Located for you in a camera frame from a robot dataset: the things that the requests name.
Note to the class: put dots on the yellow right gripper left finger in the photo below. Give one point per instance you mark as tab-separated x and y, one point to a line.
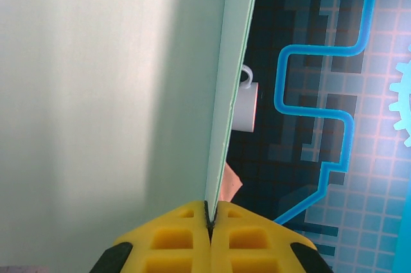
167	244

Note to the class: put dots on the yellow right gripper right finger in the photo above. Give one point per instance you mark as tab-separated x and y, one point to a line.
257	244

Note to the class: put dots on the light blue paper box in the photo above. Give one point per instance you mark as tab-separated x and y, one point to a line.
112	93

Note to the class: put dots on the light blue mug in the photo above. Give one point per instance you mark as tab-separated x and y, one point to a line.
245	106

